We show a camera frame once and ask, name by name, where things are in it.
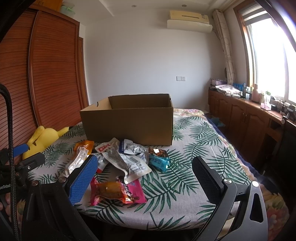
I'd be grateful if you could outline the silver blue packet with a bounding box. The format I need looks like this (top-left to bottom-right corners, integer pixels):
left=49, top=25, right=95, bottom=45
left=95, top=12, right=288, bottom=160
left=119, top=139, right=149, bottom=164

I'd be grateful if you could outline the black braided cable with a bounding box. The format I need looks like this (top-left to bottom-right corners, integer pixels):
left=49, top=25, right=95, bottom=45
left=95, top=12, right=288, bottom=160
left=0, top=83, right=20, bottom=241

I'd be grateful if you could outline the brown cardboard box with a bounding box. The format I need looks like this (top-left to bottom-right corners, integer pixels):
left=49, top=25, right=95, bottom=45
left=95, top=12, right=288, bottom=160
left=80, top=93, right=174, bottom=146

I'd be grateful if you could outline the leaf print bed cover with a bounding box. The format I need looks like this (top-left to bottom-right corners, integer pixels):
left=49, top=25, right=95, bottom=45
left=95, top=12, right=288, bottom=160
left=16, top=108, right=290, bottom=241

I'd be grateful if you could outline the yellow plush toy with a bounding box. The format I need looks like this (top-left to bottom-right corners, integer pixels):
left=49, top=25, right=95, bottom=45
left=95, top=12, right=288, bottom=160
left=23, top=126, right=69, bottom=160

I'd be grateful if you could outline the wooden sideboard cabinet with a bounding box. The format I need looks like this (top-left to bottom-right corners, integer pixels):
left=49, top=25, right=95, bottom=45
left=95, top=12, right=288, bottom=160
left=208, top=89, right=283, bottom=170

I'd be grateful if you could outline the orange silver snack pouch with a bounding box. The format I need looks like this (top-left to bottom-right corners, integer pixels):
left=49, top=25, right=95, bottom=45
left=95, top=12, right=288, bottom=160
left=62, top=140, right=94, bottom=177

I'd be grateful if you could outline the white wall switch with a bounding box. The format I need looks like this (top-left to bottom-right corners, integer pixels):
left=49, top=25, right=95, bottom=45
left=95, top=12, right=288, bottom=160
left=176, top=76, right=186, bottom=81

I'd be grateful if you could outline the white air conditioner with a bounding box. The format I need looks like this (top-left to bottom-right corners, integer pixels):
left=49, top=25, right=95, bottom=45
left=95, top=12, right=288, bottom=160
left=167, top=10, right=213, bottom=33

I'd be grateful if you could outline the pink bottle on sill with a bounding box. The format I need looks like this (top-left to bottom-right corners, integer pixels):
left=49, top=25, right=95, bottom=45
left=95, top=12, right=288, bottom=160
left=251, top=84, right=260, bottom=103

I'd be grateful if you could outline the silver white snack bag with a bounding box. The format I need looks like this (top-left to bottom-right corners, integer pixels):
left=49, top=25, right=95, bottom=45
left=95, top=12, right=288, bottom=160
left=103, top=148, right=152, bottom=184

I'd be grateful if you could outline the red white snack packet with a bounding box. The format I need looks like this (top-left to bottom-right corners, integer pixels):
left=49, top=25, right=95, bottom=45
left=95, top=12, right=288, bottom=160
left=95, top=138, right=119, bottom=174

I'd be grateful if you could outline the blue foil snack packet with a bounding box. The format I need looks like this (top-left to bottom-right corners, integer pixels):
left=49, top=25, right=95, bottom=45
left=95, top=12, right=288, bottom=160
left=149, top=155, right=171, bottom=173

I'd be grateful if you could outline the stack of papers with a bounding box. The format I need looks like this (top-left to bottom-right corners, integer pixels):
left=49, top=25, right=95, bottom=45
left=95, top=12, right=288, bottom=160
left=215, top=84, right=242, bottom=98

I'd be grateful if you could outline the person's left hand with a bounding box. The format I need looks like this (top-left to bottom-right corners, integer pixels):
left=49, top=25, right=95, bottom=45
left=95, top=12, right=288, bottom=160
left=1, top=193, right=11, bottom=222

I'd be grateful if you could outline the window with wooden frame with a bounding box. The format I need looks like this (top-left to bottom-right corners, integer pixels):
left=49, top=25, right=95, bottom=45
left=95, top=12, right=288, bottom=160
left=234, top=1, right=295, bottom=103

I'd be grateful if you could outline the brown foil snack packet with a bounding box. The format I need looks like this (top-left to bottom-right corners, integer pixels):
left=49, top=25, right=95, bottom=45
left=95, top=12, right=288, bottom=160
left=149, top=147, right=168, bottom=158

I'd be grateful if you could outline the pink sausage snack packet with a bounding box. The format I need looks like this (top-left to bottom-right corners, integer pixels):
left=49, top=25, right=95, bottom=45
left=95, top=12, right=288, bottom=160
left=90, top=176, right=147, bottom=206

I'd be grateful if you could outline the patterned curtain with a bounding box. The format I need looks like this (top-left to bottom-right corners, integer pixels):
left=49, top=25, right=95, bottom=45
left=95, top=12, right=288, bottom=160
left=213, top=9, right=236, bottom=85

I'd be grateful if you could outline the wooden wardrobe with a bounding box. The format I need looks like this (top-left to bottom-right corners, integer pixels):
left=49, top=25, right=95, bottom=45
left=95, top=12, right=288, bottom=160
left=1, top=4, right=88, bottom=145

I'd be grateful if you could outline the green box on wardrobe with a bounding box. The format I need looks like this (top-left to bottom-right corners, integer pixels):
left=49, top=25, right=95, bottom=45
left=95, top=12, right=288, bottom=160
left=60, top=1, right=75, bottom=18

